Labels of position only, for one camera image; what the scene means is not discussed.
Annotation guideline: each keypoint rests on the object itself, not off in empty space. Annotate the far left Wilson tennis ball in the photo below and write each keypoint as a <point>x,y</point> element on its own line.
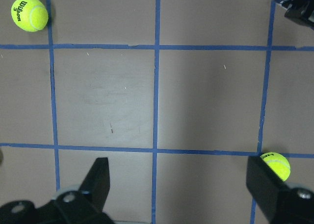
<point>29,15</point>

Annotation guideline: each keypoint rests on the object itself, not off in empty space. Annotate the centre tennis ball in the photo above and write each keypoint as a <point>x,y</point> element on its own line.
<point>278,164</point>

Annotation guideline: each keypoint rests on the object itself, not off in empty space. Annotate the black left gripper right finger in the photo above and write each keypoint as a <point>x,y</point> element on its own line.
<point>280,202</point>

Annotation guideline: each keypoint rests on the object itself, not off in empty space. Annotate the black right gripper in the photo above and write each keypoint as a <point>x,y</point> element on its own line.
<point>300,12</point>

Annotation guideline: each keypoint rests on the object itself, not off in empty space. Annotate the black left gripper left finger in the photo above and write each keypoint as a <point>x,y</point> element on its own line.
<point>81,206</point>

